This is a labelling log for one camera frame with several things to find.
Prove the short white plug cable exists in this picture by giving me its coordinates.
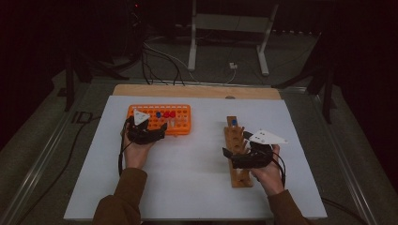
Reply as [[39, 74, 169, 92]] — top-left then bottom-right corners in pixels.
[[223, 68, 237, 84]]

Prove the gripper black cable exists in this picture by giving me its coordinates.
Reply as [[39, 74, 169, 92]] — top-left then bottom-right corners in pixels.
[[271, 154, 369, 225], [117, 123, 128, 176]]

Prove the long black floor cable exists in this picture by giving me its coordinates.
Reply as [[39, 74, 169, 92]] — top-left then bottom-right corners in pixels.
[[13, 115, 102, 225]]

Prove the black floor cable bundle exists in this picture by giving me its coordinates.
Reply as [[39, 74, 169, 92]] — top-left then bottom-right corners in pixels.
[[141, 46, 186, 87]]

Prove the white metal stand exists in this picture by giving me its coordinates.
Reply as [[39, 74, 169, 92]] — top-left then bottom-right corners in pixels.
[[187, 0, 280, 77]]

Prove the person's left hand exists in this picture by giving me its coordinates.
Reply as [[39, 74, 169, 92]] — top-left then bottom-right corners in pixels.
[[121, 126, 157, 172]]

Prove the dark equipment rack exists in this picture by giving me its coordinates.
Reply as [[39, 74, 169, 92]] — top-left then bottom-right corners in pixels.
[[125, 0, 148, 60]]

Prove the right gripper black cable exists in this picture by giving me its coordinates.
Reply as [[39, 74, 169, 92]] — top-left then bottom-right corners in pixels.
[[271, 154, 369, 225]]

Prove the person's right hand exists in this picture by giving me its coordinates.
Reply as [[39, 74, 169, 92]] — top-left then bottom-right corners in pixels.
[[250, 143, 286, 197]]

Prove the orange plastic tube rack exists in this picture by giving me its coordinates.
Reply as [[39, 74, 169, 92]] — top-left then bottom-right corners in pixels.
[[124, 103, 192, 138]]

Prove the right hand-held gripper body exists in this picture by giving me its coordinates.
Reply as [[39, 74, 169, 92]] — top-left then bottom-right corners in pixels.
[[232, 129, 288, 170]]

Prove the wooden test tube rack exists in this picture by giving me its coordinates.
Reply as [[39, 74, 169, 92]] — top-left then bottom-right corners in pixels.
[[223, 115, 254, 188]]

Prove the white table mat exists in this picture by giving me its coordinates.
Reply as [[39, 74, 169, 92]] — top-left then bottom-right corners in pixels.
[[63, 95, 329, 221]]

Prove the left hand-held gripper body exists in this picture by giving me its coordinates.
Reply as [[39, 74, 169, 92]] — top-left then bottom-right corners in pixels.
[[126, 108, 166, 145]]

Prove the long white cable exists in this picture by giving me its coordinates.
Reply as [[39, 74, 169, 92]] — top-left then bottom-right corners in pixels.
[[144, 41, 201, 83]]

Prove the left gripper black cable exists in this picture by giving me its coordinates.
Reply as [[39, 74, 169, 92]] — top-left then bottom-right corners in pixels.
[[117, 123, 128, 176]]

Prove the black tripod stand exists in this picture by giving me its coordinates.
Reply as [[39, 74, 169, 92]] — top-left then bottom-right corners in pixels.
[[57, 52, 130, 113], [271, 60, 338, 125]]

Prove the aluminium frame rail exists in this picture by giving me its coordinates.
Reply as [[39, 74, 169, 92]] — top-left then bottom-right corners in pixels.
[[0, 82, 92, 225], [313, 93, 380, 225]]

